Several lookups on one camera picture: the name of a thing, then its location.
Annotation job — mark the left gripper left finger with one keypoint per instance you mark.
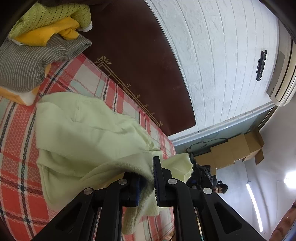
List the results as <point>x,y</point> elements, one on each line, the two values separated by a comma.
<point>95,214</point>

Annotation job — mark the grey striped folded garment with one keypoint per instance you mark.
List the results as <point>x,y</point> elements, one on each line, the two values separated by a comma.
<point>57,49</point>

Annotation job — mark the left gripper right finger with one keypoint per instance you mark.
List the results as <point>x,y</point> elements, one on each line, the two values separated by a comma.
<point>199,214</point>

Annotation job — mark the person in background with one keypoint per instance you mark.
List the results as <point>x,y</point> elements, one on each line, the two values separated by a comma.
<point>221,188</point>

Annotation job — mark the yellow folded garment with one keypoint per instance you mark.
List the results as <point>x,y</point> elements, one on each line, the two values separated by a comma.
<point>65,28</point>

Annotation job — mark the black wall bracket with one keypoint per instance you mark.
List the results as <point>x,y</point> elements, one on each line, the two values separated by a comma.
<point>260,65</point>

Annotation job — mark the stacked cardboard boxes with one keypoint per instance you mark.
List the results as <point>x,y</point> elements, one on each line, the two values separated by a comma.
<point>243,147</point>

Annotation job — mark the white wall air conditioner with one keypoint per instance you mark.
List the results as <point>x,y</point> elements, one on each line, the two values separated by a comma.
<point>281,88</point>

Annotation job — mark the light green sweater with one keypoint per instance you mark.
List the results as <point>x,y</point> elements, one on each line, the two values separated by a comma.
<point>83,143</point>

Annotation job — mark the orange white folded garment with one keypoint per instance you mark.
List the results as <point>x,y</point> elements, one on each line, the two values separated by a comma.
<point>23,92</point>

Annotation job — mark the red plaid bed sheet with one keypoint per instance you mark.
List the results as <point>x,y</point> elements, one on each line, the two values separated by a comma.
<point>24,211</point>

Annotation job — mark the olive green folded garment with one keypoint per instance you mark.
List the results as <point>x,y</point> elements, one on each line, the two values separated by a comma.
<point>39,16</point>

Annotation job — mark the dark brown wooden headboard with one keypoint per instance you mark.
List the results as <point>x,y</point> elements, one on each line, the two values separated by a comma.
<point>129,45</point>

